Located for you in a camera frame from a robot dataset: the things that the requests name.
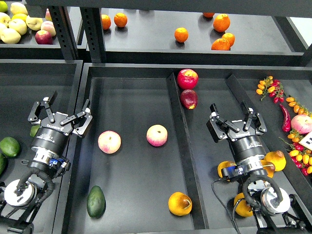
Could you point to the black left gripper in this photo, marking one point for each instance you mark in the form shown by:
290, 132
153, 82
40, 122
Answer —
55, 130

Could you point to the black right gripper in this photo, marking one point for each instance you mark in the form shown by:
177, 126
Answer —
243, 136

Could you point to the dark green avocado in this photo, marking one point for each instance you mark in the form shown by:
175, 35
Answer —
96, 202

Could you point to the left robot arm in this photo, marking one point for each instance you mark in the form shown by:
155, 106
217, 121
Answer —
27, 194

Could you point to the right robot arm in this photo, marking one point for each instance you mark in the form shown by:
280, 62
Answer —
275, 211

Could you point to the green avocado upper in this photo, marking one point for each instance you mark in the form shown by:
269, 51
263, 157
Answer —
34, 130

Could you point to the yellow pear middle hidden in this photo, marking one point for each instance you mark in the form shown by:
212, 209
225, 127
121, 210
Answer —
269, 167

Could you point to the green avocado far left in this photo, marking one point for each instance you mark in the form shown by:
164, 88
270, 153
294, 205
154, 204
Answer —
10, 146

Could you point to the green avocado left edge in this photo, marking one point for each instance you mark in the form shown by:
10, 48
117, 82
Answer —
3, 163

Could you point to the yellow pear bottom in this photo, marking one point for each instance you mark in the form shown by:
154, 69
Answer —
242, 209

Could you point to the pale pear front left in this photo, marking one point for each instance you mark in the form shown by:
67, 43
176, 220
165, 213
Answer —
10, 36

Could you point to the red chili pepper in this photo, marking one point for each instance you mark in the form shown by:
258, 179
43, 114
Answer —
286, 126

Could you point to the black left tray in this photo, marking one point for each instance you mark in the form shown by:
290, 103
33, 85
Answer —
22, 82

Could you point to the black tray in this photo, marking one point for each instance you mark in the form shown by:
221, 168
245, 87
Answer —
22, 82
139, 178

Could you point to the cherry tomato bunch upper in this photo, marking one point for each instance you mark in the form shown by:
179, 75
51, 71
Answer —
270, 87

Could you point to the cherry tomato bunch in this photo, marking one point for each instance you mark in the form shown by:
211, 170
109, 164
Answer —
270, 87
300, 155

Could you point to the pink apple left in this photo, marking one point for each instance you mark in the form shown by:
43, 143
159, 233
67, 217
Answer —
109, 142

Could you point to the pink apple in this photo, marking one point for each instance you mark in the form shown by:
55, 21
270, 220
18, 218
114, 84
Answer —
157, 135
109, 142

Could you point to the dark red apple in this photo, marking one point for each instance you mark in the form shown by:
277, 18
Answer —
189, 99

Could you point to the pink apple right edge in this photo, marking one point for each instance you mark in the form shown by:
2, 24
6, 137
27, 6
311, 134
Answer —
302, 124

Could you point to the bright red apple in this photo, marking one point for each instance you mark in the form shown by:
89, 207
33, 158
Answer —
187, 79

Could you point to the cherry tomato bunch lower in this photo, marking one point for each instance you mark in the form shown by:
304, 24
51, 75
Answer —
300, 155

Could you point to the white label card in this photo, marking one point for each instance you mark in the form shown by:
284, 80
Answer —
306, 141

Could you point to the red apple on shelf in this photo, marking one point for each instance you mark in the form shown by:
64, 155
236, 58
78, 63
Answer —
43, 37

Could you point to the pink apple centre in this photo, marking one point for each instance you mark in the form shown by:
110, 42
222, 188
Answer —
157, 135

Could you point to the orange on shelf front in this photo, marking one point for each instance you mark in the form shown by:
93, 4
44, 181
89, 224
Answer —
221, 44

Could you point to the orange on shelf right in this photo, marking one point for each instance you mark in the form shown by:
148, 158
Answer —
229, 37

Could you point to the peach on shelf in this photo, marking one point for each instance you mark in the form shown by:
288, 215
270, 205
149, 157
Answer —
49, 27

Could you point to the black shelf rack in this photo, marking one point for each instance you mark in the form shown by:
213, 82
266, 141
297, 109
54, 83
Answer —
80, 36

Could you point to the yellow green apple shelf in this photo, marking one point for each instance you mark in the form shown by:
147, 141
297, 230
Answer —
34, 23

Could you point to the pale apple on shelf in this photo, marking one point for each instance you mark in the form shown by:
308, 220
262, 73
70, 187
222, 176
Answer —
19, 25

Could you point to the black middle tray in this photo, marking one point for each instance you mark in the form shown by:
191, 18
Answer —
139, 178

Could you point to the black divider left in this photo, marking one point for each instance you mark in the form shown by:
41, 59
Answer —
192, 184

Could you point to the yellow lemon on shelf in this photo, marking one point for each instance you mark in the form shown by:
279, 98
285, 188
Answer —
20, 16

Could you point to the orange on shelf centre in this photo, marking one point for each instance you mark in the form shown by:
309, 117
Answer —
181, 34

